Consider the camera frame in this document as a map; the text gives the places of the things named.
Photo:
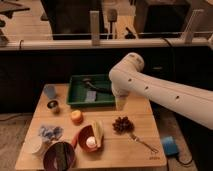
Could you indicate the purple grape bunch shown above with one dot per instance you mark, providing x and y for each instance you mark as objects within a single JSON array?
[{"x": 123, "y": 125}]

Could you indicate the red bowl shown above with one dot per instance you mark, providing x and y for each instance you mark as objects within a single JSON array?
[{"x": 81, "y": 137}]

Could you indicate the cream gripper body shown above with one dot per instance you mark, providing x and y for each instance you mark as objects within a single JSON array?
[{"x": 120, "y": 102}]

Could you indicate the grey sponge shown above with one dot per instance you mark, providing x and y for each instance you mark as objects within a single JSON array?
[{"x": 90, "y": 96}]

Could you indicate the yellow banana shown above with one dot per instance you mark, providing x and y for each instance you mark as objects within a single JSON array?
[{"x": 98, "y": 133}]

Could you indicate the metal fork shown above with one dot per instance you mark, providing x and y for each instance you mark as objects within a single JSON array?
[{"x": 137, "y": 139}]

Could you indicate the purple bowl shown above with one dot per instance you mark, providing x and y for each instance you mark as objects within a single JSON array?
[{"x": 59, "y": 157}]

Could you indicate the white railing post left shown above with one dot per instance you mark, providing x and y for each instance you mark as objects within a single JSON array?
[{"x": 94, "y": 28}]

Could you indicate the small metal cup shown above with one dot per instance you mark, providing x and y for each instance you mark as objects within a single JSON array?
[{"x": 53, "y": 106}]

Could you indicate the green plastic tray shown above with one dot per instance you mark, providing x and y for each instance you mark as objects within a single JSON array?
[{"x": 77, "y": 91}]

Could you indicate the white railing post right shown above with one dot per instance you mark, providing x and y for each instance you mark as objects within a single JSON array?
[{"x": 194, "y": 20}]

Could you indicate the white railing post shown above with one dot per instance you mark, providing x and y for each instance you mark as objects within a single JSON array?
[
  {"x": 94, "y": 28},
  {"x": 194, "y": 20}
]

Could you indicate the white egg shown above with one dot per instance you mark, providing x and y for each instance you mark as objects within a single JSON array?
[{"x": 91, "y": 142}]

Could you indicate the orange apple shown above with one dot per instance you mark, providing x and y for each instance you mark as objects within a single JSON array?
[{"x": 76, "y": 116}]

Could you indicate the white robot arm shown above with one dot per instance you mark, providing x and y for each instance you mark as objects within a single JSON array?
[{"x": 193, "y": 103}]

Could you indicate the light blue cup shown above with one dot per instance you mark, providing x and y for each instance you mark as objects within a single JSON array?
[{"x": 49, "y": 91}]

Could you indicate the blue crumpled cloth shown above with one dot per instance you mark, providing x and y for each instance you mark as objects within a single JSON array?
[{"x": 49, "y": 132}]

